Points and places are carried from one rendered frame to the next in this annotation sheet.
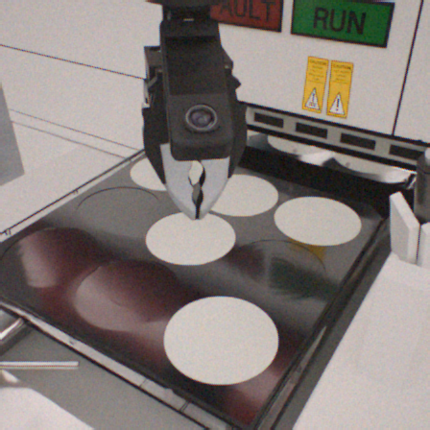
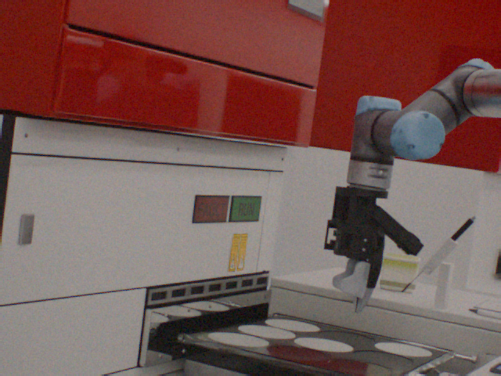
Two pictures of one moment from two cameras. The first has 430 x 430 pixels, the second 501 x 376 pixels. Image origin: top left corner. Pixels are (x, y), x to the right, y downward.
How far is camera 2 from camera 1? 1.89 m
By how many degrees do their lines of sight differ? 93
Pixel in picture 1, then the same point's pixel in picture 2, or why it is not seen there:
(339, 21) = (246, 209)
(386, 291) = (450, 269)
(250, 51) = (210, 239)
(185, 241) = (329, 345)
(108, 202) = (289, 354)
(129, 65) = (139, 278)
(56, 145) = not seen: outside the picture
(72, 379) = not seen: outside the picture
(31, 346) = not seen: outside the picture
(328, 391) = (454, 312)
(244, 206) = (283, 333)
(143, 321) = (402, 357)
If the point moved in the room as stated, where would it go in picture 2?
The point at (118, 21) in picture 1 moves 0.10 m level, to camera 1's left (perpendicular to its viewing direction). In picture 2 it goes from (140, 237) to (139, 245)
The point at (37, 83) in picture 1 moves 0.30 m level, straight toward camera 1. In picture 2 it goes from (44, 338) to (240, 347)
